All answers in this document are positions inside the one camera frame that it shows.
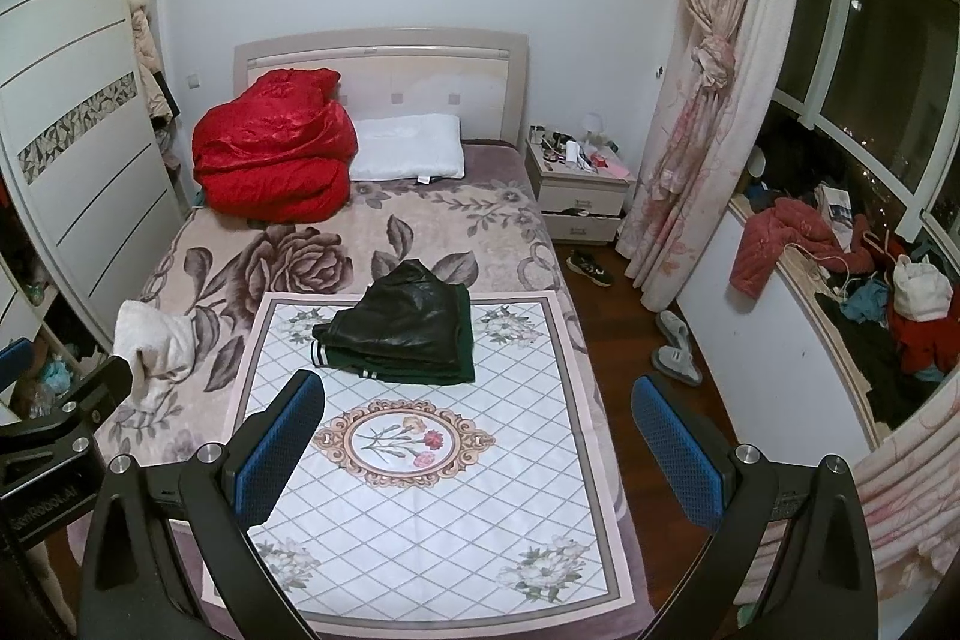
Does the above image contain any red quilt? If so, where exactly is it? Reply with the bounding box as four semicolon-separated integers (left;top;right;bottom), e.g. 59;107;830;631
192;68;359;226

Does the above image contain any black clothes pile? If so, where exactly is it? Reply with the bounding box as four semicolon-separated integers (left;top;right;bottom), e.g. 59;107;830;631
816;293;947;431

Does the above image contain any white nightstand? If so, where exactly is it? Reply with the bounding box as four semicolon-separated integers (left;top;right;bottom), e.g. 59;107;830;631
523;124;637;247

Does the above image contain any white pillow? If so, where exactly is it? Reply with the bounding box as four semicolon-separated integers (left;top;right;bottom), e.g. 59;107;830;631
349;113;466;184

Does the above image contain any blue cloth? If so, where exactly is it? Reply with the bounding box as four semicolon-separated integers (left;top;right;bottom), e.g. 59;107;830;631
844;280;893;322

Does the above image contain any white sliding door wardrobe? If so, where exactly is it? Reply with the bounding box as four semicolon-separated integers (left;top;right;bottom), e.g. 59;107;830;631
0;0;188;341

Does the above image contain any beige hanging coat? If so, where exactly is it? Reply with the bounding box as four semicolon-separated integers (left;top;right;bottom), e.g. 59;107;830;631
127;0;181;133

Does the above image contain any red padded jacket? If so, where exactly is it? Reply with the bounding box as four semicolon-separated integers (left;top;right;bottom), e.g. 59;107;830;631
731;197;837;298

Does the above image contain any black leather jacket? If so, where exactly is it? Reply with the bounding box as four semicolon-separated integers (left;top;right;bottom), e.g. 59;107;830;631
311;260;462;375

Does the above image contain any grey white slipper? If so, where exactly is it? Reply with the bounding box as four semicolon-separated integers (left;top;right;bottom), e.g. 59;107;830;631
651;344;704;386
656;310;691;348

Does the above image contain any dark bay window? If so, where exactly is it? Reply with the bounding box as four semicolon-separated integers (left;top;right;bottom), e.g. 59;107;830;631
772;0;960;236

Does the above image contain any black sneaker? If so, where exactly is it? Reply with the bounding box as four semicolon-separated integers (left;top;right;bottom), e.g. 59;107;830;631
566;250;616;287

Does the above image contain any green jacket with striped cuffs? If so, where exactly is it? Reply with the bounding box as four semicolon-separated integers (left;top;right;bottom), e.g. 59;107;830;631
309;286;478;384

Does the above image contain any white diamond pattern mat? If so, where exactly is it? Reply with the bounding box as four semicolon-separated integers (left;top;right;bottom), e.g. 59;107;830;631
201;291;652;626

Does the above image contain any bed with floral blanket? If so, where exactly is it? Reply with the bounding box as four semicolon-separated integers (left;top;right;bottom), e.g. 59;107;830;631
67;141;653;626

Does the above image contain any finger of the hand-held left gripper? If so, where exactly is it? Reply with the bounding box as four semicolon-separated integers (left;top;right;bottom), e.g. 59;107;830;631
41;355;134;442
0;338;36;393

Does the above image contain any white paper bag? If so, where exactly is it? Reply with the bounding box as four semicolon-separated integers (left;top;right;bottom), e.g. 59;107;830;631
814;182;856;230

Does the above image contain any beige bed headboard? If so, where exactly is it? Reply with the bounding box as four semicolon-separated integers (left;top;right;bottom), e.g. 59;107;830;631
234;28;530;150

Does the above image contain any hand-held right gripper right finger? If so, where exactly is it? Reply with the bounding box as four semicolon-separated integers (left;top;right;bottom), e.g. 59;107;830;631
631;374;878;640

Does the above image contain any cream fleece garment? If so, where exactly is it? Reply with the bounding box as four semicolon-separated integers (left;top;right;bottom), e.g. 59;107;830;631
115;299;197;412

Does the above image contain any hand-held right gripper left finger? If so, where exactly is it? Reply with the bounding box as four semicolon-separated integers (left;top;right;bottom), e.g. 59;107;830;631
79;368;327;640

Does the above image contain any white cable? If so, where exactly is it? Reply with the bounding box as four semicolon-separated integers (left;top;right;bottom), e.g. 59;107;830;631
784;241;857;298

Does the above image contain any red garment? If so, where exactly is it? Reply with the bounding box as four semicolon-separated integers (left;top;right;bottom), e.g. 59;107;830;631
892;310;960;378

